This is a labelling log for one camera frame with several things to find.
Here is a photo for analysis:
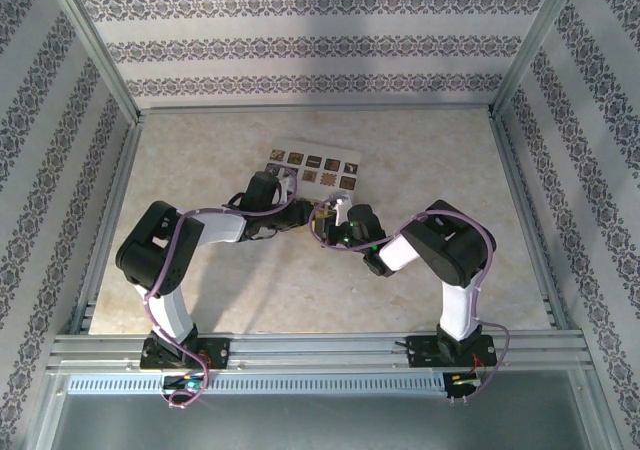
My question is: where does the left controller board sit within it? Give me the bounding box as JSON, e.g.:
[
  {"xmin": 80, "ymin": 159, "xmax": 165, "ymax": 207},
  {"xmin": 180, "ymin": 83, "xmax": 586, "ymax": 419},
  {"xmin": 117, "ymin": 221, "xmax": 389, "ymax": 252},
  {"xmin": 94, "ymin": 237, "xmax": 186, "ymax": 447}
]
[{"xmin": 162, "ymin": 375, "xmax": 207, "ymax": 391}]

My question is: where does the wooden box with picture tiles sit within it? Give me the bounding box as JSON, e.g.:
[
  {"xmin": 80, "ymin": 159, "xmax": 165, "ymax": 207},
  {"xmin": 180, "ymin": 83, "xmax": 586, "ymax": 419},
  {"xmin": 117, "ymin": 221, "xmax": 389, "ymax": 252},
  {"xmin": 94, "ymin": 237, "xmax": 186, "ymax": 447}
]
[{"xmin": 263, "ymin": 147, "xmax": 362, "ymax": 202}]

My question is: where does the controller board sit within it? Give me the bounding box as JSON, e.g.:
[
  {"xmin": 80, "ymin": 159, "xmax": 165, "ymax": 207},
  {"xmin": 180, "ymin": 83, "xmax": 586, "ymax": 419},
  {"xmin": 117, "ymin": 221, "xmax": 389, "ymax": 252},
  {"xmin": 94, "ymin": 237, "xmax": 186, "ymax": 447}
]
[
  {"xmin": 444, "ymin": 372, "xmax": 484, "ymax": 399},
  {"xmin": 162, "ymin": 375, "xmax": 207, "ymax": 391}
]

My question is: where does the aluminium frame rail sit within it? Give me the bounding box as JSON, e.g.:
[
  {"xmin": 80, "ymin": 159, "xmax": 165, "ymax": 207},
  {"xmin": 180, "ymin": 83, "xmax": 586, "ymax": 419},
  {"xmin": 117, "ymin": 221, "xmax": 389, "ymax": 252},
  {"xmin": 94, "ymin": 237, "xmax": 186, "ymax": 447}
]
[
  {"xmin": 69, "ymin": 112, "xmax": 146, "ymax": 334},
  {"xmin": 487, "ymin": 109, "xmax": 571, "ymax": 331},
  {"xmin": 47, "ymin": 330, "xmax": 587, "ymax": 371},
  {"xmin": 138, "ymin": 103, "xmax": 495, "ymax": 117}
]

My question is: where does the aluminium corner post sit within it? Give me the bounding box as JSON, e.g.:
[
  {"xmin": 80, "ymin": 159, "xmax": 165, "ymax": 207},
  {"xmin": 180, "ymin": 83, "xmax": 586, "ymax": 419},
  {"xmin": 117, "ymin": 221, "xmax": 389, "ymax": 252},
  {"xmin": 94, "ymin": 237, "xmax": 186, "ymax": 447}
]
[
  {"xmin": 42, "ymin": 0, "xmax": 141, "ymax": 121},
  {"xmin": 489, "ymin": 0, "xmax": 586, "ymax": 119}
]

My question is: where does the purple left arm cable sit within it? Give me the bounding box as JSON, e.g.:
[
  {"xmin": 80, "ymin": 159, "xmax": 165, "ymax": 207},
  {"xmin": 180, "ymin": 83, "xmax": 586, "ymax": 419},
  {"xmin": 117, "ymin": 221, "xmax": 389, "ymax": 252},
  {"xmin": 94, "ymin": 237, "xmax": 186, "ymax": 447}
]
[{"xmin": 143, "ymin": 165, "xmax": 301, "ymax": 411}]

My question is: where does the right controller board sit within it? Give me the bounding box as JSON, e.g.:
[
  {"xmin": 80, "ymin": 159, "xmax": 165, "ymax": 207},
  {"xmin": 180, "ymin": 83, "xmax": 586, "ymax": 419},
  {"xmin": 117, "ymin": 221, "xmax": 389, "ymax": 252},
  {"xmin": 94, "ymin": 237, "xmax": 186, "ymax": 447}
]
[{"xmin": 444, "ymin": 372, "xmax": 484, "ymax": 399}]

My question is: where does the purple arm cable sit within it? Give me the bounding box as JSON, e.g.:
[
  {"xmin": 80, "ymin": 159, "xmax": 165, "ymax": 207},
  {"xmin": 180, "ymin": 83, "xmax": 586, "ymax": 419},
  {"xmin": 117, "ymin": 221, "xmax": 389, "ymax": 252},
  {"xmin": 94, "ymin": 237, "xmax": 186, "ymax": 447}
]
[
  {"xmin": 308, "ymin": 189, "xmax": 512, "ymax": 402},
  {"xmin": 143, "ymin": 165, "xmax": 301, "ymax": 411}
]

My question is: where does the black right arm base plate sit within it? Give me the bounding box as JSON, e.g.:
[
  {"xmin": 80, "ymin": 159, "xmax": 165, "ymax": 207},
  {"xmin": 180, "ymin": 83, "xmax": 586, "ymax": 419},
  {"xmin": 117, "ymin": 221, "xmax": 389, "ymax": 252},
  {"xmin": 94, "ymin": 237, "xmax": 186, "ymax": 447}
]
[{"xmin": 407, "ymin": 334, "xmax": 496, "ymax": 369}]

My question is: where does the grey slotted cable duct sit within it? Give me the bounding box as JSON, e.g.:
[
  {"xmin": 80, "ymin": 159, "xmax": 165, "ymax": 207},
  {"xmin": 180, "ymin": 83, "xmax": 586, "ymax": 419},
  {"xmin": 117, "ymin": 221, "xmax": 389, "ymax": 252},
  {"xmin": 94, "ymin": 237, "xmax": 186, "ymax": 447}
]
[{"xmin": 66, "ymin": 373, "xmax": 448, "ymax": 395}]

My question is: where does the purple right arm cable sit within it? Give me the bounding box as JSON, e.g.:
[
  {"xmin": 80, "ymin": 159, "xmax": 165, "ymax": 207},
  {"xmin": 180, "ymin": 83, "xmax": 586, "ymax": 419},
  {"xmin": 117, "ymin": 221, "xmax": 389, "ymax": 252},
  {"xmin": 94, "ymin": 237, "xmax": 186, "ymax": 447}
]
[{"xmin": 308, "ymin": 189, "xmax": 512, "ymax": 402}]

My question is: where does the grey metal sheet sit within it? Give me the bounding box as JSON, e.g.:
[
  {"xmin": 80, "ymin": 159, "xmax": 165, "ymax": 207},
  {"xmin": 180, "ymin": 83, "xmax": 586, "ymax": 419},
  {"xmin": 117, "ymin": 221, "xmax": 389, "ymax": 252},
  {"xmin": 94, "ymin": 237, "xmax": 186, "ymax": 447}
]
[{"xmin": 49, "ymin": 369, "xmax": 594, "ymax": 450}]

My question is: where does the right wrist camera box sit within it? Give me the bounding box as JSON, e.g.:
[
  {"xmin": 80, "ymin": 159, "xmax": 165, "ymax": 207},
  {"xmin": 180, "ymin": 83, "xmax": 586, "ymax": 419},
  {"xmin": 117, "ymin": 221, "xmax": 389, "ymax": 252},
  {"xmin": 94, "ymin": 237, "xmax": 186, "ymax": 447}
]
[{"xmin": 332, "ymin": 189, "xmax": 354, "ymax": 226}]

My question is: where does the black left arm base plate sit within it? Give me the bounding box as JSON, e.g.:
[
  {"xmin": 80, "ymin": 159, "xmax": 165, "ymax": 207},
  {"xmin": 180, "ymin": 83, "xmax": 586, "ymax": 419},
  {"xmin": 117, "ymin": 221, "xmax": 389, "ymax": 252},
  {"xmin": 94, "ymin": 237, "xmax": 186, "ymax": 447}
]
[{"xmin": 139, "ymin": 337, "xmax": 231, "ymax": 371}]

